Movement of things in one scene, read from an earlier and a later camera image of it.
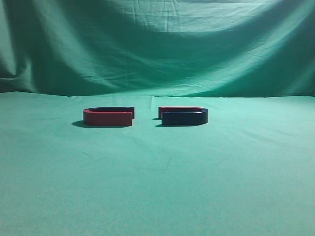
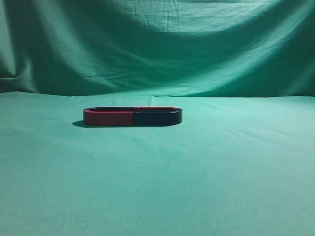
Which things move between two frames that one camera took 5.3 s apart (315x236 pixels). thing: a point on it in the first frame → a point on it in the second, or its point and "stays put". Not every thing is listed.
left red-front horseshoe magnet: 108,116 stays put
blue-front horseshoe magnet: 183,116 → 157,116
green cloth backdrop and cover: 249,171 stays put
